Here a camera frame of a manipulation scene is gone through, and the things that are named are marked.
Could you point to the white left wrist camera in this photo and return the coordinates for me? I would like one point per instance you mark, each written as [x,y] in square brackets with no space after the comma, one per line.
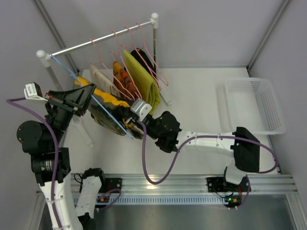
[32,91]

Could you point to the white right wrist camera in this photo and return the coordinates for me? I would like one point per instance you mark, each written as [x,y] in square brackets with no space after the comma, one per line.
[140,108]

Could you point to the black trousers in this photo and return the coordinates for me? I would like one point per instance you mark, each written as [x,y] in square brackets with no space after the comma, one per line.
[143,59]

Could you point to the black left base bracket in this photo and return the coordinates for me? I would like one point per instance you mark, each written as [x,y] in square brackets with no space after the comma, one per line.
[111,183]

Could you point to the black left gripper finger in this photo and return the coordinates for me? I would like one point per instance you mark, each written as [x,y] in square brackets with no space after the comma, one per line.
[84,97]
[69,96]

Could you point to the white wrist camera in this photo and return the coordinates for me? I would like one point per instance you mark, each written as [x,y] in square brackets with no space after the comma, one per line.
[32,91]
[140,108]

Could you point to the orange camouflage trousers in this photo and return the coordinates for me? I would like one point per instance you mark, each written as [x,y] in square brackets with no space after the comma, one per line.
[124,83]

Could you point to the black base bracket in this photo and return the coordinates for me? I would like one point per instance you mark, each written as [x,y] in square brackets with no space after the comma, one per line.
[216,185]
[111,183]

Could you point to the grey slotted cable duct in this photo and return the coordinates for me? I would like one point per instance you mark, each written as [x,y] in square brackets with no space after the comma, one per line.
[163,200]

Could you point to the white metal clothes rack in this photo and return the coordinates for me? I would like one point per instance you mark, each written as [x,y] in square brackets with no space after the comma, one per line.
[45,60]

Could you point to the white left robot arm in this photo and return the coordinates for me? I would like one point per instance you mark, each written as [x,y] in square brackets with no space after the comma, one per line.
[51,163]

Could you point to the aluminium mounting rail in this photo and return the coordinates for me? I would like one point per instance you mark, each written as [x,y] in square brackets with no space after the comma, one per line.
[197,184]

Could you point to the pink hanger with lime trousers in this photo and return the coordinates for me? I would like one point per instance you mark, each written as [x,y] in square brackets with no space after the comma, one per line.
[133,46]

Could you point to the beige trousers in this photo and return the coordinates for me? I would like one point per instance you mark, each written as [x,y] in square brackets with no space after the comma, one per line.
[102,81]

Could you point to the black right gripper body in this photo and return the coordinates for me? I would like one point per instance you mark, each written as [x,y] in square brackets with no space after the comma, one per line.
[134,120]

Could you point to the green yellow camouflage trousers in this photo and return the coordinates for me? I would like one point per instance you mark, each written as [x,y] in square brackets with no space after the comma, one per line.
[116,106]

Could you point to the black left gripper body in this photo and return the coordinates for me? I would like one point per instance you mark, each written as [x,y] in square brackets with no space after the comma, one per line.
[62,105]

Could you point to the pink hanger with black trousers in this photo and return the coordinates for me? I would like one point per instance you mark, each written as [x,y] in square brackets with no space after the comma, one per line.
[151,52]

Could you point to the blue wire hanger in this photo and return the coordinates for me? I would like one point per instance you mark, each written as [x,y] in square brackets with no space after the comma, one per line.
[73,75]

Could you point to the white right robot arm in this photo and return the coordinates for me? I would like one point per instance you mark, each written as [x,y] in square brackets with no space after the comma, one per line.
[241,146]

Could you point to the pink hanger with orange trousers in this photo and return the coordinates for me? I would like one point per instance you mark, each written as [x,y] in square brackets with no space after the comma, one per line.
[118,57]

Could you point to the lime green trousers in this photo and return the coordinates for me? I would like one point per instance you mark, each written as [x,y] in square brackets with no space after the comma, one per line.
[144,81]

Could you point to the white perforated plastic basket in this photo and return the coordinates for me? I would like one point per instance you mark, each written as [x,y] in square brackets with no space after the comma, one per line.
[251,103]

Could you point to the black right base bracket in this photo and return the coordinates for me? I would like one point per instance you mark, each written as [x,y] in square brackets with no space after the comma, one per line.
[216,185]

